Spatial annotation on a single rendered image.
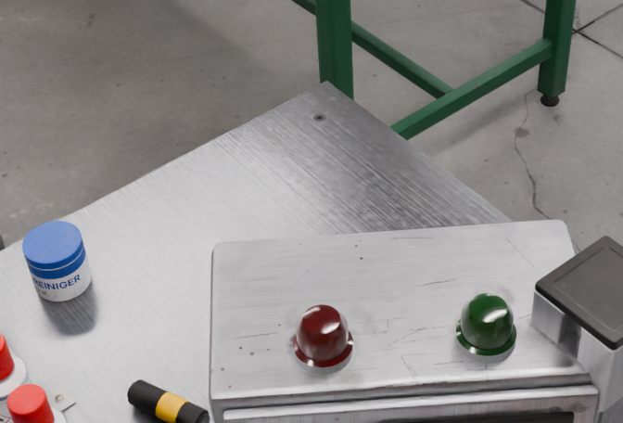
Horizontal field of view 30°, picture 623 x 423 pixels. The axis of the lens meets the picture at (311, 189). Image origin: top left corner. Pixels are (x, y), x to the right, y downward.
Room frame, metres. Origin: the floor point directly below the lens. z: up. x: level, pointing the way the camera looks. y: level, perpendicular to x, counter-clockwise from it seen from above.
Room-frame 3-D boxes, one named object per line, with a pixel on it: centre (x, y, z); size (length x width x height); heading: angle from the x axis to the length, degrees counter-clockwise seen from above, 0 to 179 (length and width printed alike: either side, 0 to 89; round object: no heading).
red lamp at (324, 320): (0.32, 0.00, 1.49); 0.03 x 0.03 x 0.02
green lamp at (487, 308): (0.32, -0.07, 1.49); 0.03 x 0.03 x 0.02
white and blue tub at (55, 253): (0.97, 0.31, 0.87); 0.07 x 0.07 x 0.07
